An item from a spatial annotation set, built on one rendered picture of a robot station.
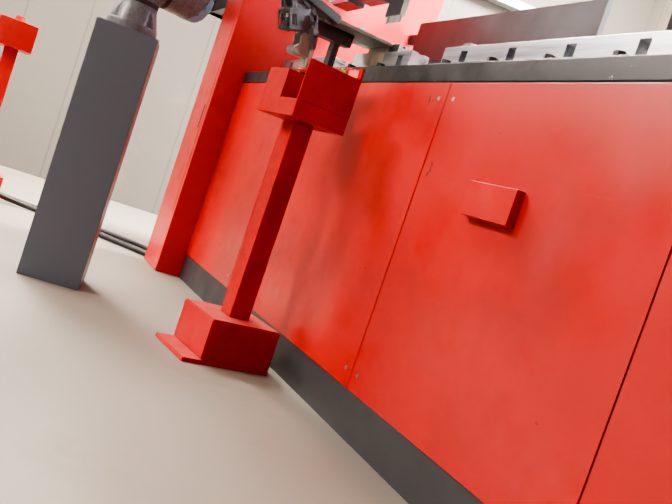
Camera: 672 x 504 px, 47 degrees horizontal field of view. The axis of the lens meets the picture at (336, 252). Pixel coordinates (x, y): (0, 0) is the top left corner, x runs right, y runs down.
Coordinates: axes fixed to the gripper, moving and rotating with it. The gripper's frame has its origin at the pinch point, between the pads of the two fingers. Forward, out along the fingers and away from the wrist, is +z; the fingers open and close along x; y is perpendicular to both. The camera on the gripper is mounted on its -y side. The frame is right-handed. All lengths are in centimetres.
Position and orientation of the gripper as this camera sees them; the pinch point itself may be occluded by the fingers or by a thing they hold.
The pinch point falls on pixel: (307, 63)
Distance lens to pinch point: 214.3
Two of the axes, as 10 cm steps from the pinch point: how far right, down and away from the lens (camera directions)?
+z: -0.2, 9.7, 2.4
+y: -8.6, 1.1, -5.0
